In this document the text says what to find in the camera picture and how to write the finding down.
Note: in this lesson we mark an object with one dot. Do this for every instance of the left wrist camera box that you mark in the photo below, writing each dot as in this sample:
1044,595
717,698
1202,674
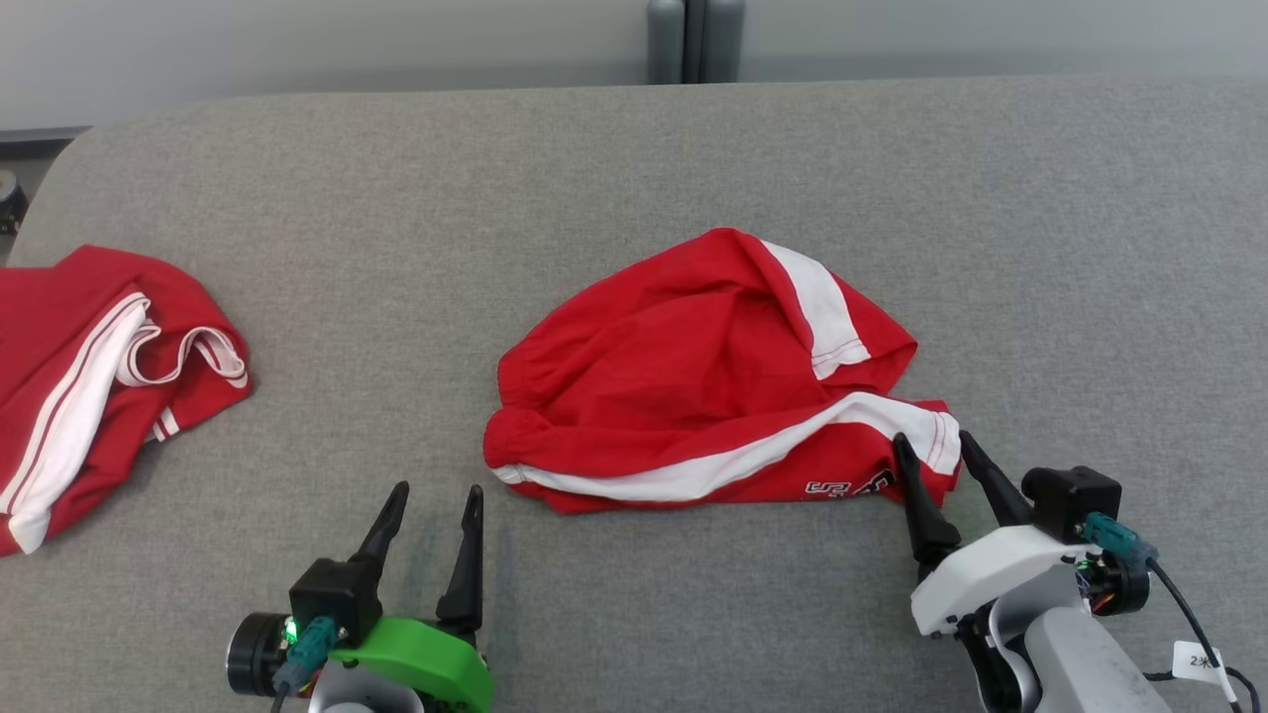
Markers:
332,599

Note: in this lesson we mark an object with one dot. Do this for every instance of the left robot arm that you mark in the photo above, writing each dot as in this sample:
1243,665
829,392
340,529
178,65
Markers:
357,693

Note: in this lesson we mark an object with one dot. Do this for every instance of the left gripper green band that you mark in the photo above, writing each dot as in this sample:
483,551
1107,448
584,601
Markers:
426,663

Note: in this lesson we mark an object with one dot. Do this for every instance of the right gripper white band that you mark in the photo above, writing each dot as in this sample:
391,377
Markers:
981,574

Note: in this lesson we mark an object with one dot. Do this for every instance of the grey fabric sofa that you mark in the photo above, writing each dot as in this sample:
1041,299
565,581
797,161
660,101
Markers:
634,168

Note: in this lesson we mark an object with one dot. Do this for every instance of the red shorts with logo print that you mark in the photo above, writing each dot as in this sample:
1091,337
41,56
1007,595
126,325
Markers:
674,376

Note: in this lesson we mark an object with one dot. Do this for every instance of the red shirt white ribbed trim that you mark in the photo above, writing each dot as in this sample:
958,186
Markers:
188,297

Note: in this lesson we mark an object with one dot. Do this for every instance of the grey partition post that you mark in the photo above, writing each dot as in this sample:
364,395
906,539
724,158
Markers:
666,40
725,40

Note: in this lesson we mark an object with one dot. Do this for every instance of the dark partition base rail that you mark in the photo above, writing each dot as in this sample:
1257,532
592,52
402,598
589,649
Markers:
40,135

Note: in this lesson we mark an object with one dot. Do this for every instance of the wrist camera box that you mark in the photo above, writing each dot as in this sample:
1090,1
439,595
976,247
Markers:
1070,500
332,599

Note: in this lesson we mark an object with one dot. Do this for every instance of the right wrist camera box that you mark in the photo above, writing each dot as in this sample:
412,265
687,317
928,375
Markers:
1070,500

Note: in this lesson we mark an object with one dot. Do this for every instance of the small round caster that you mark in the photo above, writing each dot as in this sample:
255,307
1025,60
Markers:
10,203

